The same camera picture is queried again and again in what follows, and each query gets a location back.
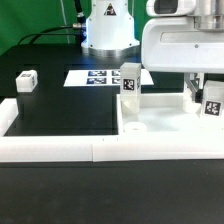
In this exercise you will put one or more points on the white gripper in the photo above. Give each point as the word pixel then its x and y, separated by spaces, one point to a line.
pixel 173 45

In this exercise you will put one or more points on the white square tabletop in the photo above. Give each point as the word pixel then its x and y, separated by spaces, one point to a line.
pixel 164 113

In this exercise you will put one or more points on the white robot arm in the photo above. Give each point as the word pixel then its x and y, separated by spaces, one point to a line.
pixel 110 27

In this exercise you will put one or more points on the white U-shaped obstacle fence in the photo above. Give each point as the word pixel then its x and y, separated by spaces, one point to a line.
pixel 149 146

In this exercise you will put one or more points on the white sheet with AprilTags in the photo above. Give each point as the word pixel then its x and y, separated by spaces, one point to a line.
pixel 80 78

